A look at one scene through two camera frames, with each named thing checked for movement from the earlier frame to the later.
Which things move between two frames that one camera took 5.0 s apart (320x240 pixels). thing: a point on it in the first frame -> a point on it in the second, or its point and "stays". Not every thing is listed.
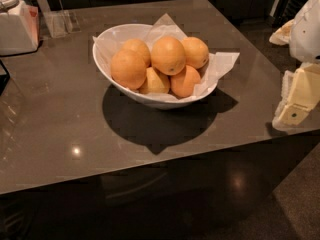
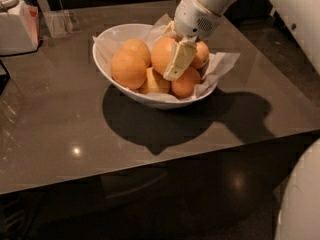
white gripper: (306, 34) -> (192, 19)
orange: (128, 69) stays
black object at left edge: (4, 78) stays
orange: (168, 55) stays
